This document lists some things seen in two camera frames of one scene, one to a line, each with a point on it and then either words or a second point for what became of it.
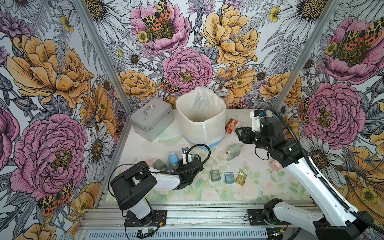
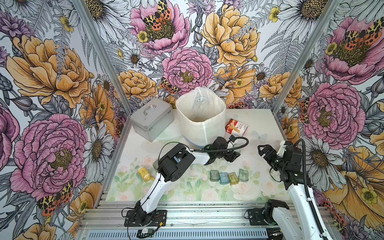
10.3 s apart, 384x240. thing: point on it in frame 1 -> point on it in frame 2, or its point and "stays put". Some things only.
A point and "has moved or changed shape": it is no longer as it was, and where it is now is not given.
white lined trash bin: (202, 115) stays put
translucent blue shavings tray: (229, 178) has moved or changed shape
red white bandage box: (233, 125) stays put
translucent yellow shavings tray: (241, 178) -> (233, 178)
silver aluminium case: (150, 120) stays put
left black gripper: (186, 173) -> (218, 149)
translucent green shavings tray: (215, 175) stays put
